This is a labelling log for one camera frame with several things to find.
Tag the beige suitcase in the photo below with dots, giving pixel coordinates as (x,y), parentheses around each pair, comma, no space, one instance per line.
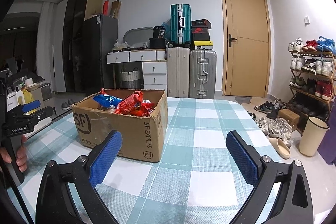
(178,71)

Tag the black storage box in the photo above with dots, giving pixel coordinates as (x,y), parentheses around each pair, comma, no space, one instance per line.
(157,43)

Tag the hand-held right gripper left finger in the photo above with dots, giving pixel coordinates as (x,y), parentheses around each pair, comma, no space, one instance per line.
(106,158)

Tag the white wall switch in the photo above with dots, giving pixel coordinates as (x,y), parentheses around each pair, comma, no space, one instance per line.
(307,20)

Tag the black refrigerator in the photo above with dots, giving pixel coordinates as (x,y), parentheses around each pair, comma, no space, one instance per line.
(99,56)

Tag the red sandwich cookie packet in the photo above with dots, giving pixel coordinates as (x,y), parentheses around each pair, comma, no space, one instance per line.
(130,105)

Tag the pile of sneakers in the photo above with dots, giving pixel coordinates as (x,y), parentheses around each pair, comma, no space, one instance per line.
(275,124)

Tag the dark wardrobe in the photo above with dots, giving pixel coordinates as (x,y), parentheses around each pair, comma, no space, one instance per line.
(72,43)

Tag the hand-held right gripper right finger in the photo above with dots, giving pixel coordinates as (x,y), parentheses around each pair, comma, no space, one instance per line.
(242,158)

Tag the pale plastic bag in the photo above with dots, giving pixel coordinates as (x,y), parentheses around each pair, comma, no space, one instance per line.
(120,46)

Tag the person's left hand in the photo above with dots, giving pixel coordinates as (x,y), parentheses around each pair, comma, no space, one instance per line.
(22,158)

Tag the red and black shoe box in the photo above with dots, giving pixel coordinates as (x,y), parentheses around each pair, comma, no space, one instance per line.
(201,29)

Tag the grey slipper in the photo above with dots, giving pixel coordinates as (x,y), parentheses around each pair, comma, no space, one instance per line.
(71,102)
(65,106)

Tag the red paper bag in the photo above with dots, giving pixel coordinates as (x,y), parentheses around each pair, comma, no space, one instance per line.
(106,7)

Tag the teal suitcase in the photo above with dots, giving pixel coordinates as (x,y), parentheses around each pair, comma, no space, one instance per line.
(176,24)

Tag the yellow bag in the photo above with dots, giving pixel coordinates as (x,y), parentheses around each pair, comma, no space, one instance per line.
(29,96)

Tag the wooden shoe rack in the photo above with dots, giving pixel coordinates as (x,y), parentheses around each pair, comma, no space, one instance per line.
(309,94)

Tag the brown cardboard box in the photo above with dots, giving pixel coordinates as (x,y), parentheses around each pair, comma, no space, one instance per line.
(126,134)

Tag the grey door mat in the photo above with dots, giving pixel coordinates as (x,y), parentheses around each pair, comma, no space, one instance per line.
(242,100)

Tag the cream bin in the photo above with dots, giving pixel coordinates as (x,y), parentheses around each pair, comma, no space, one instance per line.
(312,138)

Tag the beige slipper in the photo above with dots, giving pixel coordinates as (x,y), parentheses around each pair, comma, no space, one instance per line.
(279,148)

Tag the grey oval tray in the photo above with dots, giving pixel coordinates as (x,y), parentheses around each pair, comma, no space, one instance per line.
(136,36)

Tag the white kettle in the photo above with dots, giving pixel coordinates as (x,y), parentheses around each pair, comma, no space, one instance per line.
(15,100)

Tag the tan wooden door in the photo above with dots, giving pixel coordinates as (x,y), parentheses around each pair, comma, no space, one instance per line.
(246,61)

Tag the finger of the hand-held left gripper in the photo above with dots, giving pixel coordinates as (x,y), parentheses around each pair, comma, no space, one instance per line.
(31,106)
(40,115)

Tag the blue cookie packet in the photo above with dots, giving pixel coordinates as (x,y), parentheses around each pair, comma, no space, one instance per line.
(107,100)

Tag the black printed pack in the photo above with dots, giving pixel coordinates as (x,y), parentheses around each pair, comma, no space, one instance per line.
(159,32)

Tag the yellow and black shoe box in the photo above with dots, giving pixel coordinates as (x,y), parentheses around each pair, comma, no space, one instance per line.
(203,45)

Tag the silver suitcase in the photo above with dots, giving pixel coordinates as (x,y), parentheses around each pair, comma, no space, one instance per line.
(203,74)

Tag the purple bag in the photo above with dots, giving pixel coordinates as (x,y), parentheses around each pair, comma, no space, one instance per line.
(328,140)

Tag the woven laundry basket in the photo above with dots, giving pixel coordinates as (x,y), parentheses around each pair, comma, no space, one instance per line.
(130,75)

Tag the small cardboard carton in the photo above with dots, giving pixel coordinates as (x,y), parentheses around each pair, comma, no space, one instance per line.
(288,119)

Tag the white drawer desk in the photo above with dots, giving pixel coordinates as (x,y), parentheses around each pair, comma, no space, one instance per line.
(155,67)

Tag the rows of assorted shoes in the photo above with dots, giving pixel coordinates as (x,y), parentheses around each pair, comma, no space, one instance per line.
(321,66)

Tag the brown paper bag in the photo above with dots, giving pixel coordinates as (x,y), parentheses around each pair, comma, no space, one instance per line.
(115,8)

